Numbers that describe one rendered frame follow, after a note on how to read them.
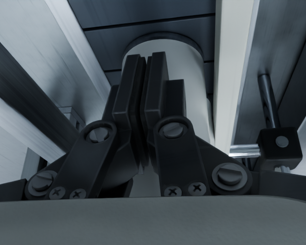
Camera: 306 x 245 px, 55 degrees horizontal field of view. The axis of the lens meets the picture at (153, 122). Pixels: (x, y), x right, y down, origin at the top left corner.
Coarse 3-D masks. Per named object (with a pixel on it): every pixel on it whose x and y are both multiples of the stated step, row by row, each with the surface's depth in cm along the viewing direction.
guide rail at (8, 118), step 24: (0, 48) 8; (0, 72) 8; (24, 72) 9; (0, 96) 8; (24, 96) 9; (0, 120) 9; (24, 120) 9; (48, 120) 10; (48, 144) 10; (72, 144) 12
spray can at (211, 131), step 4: (208, 96) 22; (208, 100) 22; (208, 104) 22; (208, 108) 21; (208, 112) 21; (208, 116) 21; (208, 120) 21; (212, 124) 21; (212, 128) 21; (212, 132) 21; (212, 136) 21; (212, 140) 20; (212, 144) 20
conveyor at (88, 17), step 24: (72, 0) 15; (96, 0) 15; (120, 0) 15; (144, 0) 15; (168, 0) 15; (192, 0) 15; (96, 24) 16; (120, 24) 16; (144, 24) 16; (168, 24) 16; (192, 24) 16; (96, 48) 18; (120, 48) 18; (120, 72) 20
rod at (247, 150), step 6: (240, 144) 25; (246, 144) 25; (252, 144) 25; (258, 144) 25; (234, 150) 25; (240, 150) 25; (246, 150) 25; (252, 150) 25; (258, 150) 25; (234, 156) 25; (240, 156) 25; (246, 156) 25; (252, 156) 25; (258, 156) 25
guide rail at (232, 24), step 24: (216, 0) 13; (240, 0) 11; (216, 24) 13; (240, 24) 12; (216, 48) 14; (240, 48) 13; (216, 72) 15; (240, 72) 14; (216, 96) 17; (216, 120) 19; (216, 144) 22
